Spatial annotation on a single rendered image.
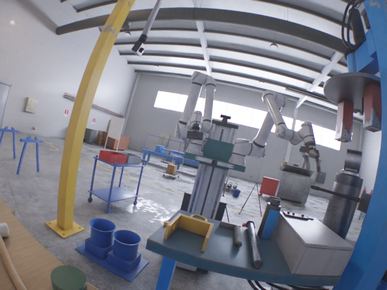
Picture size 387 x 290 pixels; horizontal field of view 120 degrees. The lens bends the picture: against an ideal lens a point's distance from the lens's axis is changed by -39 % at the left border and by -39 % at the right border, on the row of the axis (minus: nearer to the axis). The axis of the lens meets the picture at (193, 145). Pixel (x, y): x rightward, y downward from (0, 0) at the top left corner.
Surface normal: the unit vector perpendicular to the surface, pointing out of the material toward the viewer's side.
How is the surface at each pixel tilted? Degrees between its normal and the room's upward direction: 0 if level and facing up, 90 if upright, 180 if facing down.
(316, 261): 90
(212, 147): 90
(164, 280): 90
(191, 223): 90
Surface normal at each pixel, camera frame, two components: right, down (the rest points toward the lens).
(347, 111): -0.22, -0.07
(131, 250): 0.58, 0.13
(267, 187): -0.51, -0.14
